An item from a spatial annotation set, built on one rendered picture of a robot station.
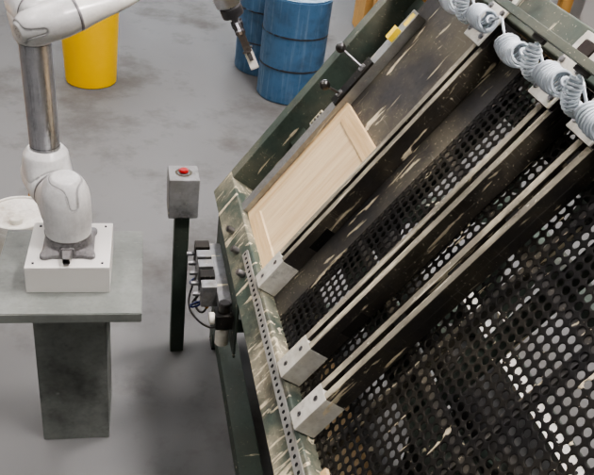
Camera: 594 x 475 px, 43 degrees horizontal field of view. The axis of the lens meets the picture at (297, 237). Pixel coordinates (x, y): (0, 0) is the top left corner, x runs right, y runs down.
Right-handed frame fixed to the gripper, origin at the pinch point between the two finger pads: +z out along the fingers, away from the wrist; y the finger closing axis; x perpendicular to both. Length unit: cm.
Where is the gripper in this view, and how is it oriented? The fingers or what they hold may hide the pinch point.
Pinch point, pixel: (251, 58)
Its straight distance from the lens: 265.8
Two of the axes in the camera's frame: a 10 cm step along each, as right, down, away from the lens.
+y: -1.8, -5.6, 8.1
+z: 3.2, 7.4, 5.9
